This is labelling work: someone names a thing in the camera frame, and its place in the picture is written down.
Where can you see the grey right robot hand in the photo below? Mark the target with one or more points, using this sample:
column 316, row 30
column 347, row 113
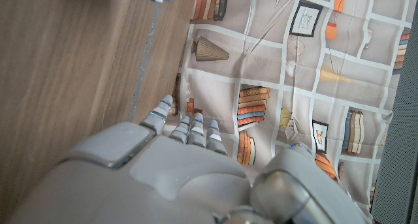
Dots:
column 170, row 171

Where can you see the printed bookshelf backdrop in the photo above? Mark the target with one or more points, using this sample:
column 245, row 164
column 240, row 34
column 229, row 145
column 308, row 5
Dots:
column 261, row 64

